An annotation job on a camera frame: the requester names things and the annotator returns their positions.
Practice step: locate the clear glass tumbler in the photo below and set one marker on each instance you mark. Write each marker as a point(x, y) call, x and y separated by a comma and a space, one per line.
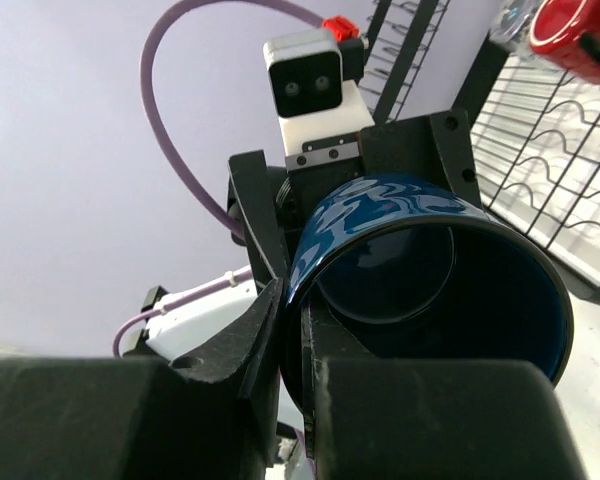
point(511, 25)

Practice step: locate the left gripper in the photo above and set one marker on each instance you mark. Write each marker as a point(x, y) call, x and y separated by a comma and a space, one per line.
point(273, 204)

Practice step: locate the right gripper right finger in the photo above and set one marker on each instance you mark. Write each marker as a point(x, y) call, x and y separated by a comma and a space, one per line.
point(372, 418)

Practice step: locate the dark blue mug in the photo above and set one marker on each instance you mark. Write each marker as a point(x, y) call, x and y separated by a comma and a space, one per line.
point(415, 271)

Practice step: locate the red ceramic mug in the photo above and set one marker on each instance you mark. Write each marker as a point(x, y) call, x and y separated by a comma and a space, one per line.
point(567, 34)

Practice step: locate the black wire dish rack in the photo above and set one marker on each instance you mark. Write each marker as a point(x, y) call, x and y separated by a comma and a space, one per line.
point(536, 135)

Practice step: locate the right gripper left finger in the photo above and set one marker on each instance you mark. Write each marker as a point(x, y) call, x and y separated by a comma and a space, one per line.
point(211, 414)

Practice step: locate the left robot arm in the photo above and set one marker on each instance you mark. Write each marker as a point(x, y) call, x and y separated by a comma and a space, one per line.
point(171, 324)

